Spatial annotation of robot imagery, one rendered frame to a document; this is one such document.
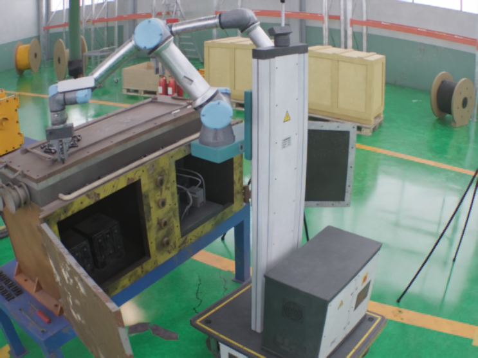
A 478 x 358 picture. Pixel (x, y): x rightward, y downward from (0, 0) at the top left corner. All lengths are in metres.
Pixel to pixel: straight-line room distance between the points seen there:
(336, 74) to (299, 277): 4.88
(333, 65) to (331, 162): 3.85
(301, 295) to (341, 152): 1.17
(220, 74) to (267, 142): 5.85
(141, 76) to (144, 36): 7.39
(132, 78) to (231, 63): 2.52
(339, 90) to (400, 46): 4.37
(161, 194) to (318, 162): 1.04
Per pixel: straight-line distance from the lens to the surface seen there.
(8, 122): 4.69
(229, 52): 7.56
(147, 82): 8.96
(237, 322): 2.54
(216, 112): 1.71
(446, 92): 7.96
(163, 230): 2.39
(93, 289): 1.36
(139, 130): 2.24
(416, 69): 10.73
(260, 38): 2.38
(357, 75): 6.52
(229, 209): 2.85
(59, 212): 1.87
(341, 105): 6.70
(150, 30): 1.66
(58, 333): 2.15
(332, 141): 2.83
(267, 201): 2.03
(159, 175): 2.26
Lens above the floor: 2.02
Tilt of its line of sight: 24 degrees down
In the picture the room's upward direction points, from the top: straight up
